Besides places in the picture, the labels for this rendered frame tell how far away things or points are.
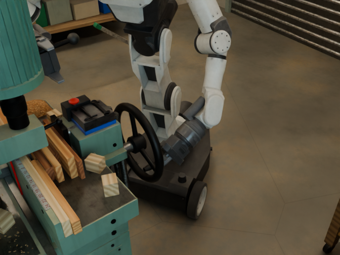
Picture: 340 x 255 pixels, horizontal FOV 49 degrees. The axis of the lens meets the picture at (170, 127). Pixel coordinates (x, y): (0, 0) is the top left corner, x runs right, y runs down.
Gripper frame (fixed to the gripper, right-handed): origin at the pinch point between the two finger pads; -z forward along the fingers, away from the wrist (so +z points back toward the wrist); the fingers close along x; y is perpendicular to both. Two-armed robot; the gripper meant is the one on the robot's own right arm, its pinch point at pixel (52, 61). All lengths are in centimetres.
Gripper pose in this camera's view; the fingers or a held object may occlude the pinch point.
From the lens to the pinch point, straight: 115.3
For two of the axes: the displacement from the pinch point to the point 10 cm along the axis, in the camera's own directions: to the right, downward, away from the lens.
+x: 0.9, 7.7, 6.3
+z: -6.0, -4.6, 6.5
